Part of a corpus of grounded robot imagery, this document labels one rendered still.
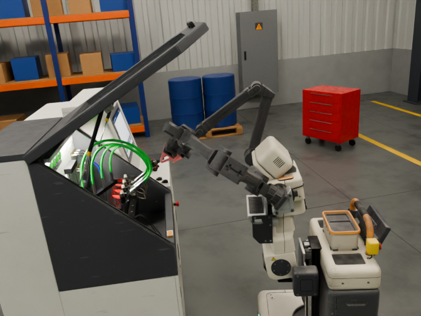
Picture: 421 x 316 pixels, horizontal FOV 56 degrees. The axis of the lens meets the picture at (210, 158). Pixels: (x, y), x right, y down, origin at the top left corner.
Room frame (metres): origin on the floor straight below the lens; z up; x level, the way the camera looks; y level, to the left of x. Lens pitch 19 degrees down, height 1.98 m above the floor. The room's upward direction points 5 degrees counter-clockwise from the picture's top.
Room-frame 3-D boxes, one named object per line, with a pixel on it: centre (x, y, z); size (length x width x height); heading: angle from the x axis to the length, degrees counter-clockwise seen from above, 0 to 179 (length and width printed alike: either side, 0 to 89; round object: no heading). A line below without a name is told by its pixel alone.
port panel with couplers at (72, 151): (2.20, 0.78, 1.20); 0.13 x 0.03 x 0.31; 5
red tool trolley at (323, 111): (5.79, -1.85, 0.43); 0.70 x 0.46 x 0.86; 35
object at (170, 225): (2.01, 0.26, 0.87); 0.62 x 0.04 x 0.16; 5
